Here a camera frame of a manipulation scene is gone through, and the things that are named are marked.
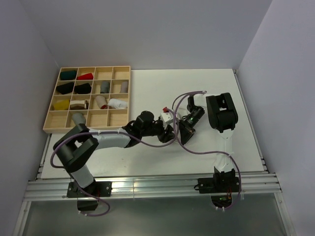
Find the beige rolled sock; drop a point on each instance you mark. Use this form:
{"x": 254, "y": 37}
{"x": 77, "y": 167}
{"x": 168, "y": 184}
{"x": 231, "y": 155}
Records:
{"x": 101, "y": 102}

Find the dark green rolled sock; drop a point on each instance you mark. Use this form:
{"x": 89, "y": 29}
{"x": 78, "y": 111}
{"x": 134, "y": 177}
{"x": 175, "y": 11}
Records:
{"x": 68, "y": 75}

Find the yellow rolled sock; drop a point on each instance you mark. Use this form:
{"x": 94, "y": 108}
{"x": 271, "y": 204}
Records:
{"x": 61, "y": 105}

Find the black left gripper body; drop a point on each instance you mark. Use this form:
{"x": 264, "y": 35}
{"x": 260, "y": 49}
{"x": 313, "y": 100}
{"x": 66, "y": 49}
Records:
{"x": 163, "y": 137}

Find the light grey rolled sock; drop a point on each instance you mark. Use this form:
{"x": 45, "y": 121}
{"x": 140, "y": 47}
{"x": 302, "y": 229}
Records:
{"x": 124, "y": 87}

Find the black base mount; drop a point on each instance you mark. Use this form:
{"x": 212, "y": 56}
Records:
{"x": 95, "y": 191}
{"x": 209, "y": 185}

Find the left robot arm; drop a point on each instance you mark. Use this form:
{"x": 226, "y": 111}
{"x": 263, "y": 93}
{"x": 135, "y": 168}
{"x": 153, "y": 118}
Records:
{"x": 76, "y": 147}

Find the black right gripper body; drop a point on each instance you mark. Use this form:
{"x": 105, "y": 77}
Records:
{"x": 186, "y": 126}

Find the wooden compartment tray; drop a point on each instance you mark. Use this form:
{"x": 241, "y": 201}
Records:
{"x": 60, "y": 121}

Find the black rolled sock right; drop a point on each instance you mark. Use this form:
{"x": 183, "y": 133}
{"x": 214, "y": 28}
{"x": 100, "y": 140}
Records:
{"x": 83, "y": 88}

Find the grey sock with black stripes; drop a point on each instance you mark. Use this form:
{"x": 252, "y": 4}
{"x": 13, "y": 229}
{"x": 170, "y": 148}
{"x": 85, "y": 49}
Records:
{"x": 78, "y": 118}

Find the black rolled sock left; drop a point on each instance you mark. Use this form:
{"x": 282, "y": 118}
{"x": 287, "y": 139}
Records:
{"x": 65, "y": 88}

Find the red rolled sock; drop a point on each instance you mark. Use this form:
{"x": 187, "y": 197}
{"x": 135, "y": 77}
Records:
{"x": 88, "y": 76}

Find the white brown rolled sock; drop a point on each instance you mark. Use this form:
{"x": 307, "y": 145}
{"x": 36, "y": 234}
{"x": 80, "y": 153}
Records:
{"x": 79, "y": 104}

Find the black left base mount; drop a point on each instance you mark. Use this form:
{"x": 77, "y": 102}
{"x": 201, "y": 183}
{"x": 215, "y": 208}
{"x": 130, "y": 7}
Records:
{"x": 95, "y": 191}

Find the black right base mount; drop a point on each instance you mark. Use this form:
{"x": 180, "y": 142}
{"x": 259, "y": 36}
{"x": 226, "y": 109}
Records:
{"x": 209, "y": 185}

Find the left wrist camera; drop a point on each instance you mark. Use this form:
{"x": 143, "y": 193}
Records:
{"x": 167, "y": 117}

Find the black rolled sock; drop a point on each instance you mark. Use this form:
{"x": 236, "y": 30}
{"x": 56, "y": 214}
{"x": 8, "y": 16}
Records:
{"x": 83, "y": 88}
{"x": 65, "y": 88}

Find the aluminium frame rail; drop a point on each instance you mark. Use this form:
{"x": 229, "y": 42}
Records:
{"x": 148, "y": 187}

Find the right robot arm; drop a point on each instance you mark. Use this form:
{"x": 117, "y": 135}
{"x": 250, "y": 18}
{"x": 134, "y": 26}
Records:
{"x": 222, "y": 117}

